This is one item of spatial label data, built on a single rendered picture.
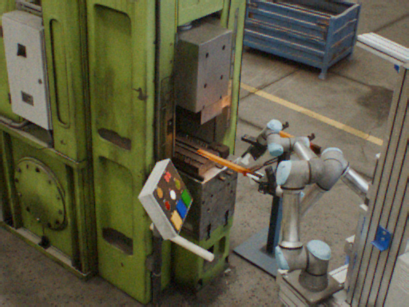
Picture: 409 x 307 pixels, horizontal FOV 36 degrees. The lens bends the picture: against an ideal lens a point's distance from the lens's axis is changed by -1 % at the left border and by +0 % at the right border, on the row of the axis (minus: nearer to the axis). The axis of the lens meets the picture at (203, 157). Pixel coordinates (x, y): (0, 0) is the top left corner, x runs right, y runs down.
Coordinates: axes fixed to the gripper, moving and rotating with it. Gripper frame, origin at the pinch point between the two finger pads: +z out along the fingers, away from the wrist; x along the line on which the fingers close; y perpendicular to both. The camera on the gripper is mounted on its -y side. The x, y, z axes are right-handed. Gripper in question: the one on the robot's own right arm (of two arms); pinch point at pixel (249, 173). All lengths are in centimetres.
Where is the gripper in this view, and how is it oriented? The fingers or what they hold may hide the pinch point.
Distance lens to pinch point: 369.8
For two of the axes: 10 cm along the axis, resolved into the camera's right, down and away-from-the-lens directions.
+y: -0.4, 8.5, 5.3
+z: -7.9, -3.5, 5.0
